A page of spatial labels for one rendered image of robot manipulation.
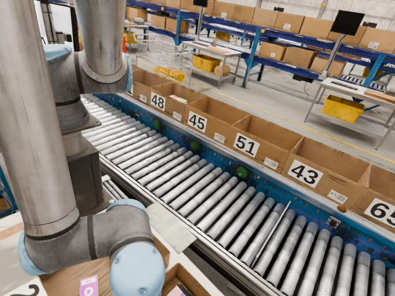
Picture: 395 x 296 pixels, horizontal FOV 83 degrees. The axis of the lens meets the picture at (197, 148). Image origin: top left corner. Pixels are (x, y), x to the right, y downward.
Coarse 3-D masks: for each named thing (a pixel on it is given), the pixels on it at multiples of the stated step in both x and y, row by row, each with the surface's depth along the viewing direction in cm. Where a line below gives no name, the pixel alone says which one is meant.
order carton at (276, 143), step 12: (240, 120) 153; (252, 120) 166; (264, 120) 161; (240, 132) 142; (252, 132) 170; (264, 132) 164; (276, 132) 158; (288, 132) 153; (228, 144) 152; (264, 144) 135; (276, 144) 162; (288, 144) 156; (264, 156) 138; (276, 156) 133; (288, 156) 129; (276, 168) 136
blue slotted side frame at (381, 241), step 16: (96, 96) 228; (112, 96) 211; (128, 112) 204; (144, 112) 185; (176, 128) 169; (208, 144) 155; (208, 160) 165; (224, 160) 155; (240, 160) 143; (256, 192) 148; (272, 192) 141; (288, 192) 134; (288, 208) 138; (304, 208) 131; (320, 208) 122; (320, 224) 129; (352, 224) 115; (352, 240) 121; (384, 240) 108; (384, 256) 113
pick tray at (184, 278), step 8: (176, 264) 85; (168, 272) 82; (176, 272) 89; (184, 272) 85; (168, 280) 87; (176, 280) 89; (184, 280) 87; (192, 280) 83; (168, 288) 86; (192, 288) 85; (200, 288) 81
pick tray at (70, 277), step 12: (156, 240) 93; (168, 252) 89; (84, 264) 89; (96, 264) 89; (108, 264) 90; (168, 264) 93; (48, 276) 83; (60, 276) 84; (72, 276) 85; (84, 276) 85; (108, 276) 86; (48, 288) 80; (60, 288) 81; (72, 288) 81; (108, 288) 83
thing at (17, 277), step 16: (0, 224) 98; (16, 224) 99; (0, 240) 93; (16, 240) 94; (160, 240) 103; (0, 256) 88; (16, 256) 88; (176, 256) 98; (0, 272) 83; (16, 272) 84; (192, 272) 93; (0, 288) 79; (208, 288) 89
